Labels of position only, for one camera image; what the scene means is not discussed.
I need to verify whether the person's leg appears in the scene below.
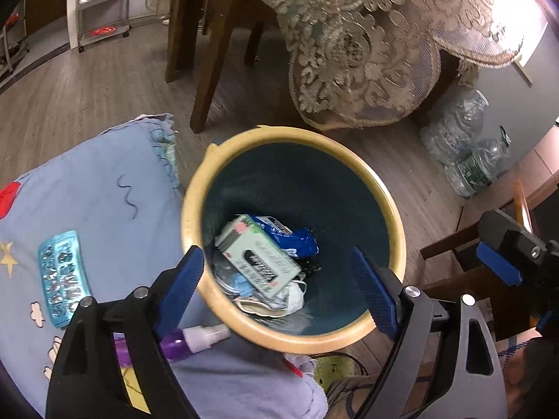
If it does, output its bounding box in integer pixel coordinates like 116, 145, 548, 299
498, 336, 559, 419

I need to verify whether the steel wire rack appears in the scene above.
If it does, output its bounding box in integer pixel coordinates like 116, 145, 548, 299
0, 13, 31, 80

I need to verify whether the white face mask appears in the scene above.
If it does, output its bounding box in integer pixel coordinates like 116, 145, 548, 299
236, 279, 308, 317

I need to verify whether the grey shelf cart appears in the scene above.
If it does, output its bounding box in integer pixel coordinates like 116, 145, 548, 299
67, 0, 132, 53

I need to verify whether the blue snack packet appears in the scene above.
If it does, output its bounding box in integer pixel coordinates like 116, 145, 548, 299
251, 214, 319, 258

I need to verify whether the wooden chair with light backrest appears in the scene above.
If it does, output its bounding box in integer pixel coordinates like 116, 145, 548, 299
419, 179, 546, 341

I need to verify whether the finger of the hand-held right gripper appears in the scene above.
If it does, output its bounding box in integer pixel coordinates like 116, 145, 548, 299
476, 209, 547, 287

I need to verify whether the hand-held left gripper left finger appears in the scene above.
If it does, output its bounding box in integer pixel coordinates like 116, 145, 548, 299
46, 245, 205, 419

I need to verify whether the yellow rimmed teal bin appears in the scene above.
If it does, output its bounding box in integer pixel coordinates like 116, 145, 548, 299
180, 124, 408, 355

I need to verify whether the blue printed blanket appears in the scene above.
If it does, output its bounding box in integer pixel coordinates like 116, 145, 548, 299
0, 113, 328, 419

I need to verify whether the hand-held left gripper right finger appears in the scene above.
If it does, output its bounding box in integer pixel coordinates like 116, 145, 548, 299
351, 245, 509, 419

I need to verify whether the purple spray bottle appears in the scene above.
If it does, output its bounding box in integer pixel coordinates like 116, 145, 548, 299
114, 324, 232, 367

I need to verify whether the teal blister pack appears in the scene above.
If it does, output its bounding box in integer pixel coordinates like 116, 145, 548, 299
37, 230, 93, 329

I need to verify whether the green plush slipper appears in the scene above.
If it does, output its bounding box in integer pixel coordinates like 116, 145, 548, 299
314, 355, 361, 391

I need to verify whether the clear water jug green label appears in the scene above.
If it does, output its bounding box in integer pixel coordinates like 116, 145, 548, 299
445, 137, 511, 197

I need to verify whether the wooden table with lace cloth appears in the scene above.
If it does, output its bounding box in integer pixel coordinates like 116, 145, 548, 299
146, 0, 525, 132

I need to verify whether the blue face mask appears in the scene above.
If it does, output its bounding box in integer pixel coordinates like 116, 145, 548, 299
225, 271, 256, 300

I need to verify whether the dark wooden chair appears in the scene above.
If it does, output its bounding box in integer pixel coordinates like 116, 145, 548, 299
166, 0, 267, 134

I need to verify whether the pale green carton box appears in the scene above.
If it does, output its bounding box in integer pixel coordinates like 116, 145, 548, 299
214, 214, 304, 302

